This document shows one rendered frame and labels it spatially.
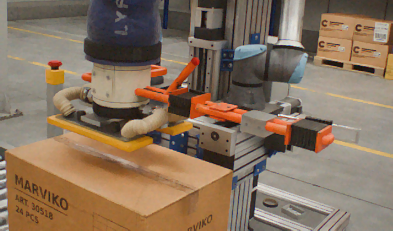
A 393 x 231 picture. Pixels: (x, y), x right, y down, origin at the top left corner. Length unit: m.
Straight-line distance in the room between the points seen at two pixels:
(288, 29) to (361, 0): 8.14
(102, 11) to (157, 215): 0.56
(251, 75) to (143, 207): 0.75
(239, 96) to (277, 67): 0.17
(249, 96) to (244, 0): 0.41
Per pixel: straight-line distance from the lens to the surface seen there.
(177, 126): 1.53
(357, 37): 8.70
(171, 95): 1.35
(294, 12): 1.90
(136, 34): 1.40
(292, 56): 1.85
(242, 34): 2.08
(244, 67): 1.85
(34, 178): 1.60
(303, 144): 1.20
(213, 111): 1.30
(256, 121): 1.24
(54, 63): 2.54
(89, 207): 1.43
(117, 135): 1.41
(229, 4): 2.08
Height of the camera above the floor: 1.55
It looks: 15 degrees down
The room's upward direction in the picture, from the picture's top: 4 degrees clockwise
